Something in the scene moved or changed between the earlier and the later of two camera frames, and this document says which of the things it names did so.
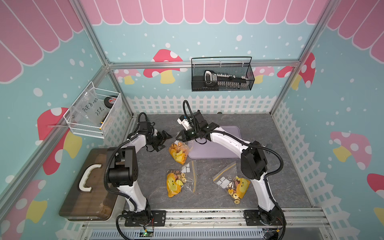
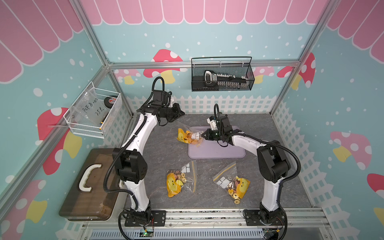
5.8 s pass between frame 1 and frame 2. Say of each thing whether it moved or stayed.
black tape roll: stayed
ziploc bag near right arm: stayed
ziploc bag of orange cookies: moved
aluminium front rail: stayed
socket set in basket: stayed
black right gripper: moved
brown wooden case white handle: stayed
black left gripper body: moved
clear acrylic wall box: stayed
